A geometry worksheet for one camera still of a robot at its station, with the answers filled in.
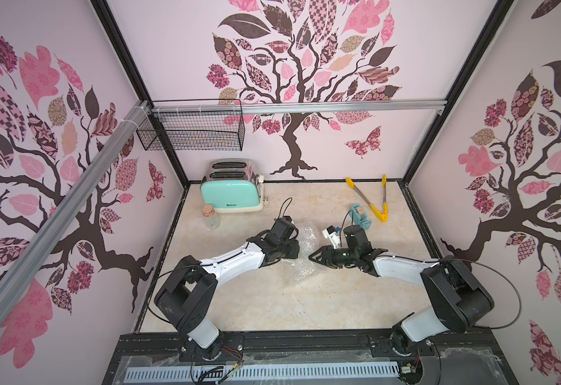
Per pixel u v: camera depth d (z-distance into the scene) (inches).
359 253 27.9
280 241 26.5
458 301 17.4
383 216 40.8
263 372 27.4
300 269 32.0
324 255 31.1
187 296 17.3
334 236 32.7
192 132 40.7
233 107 35.4
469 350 28.6
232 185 38.9
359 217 39.5
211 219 39.0
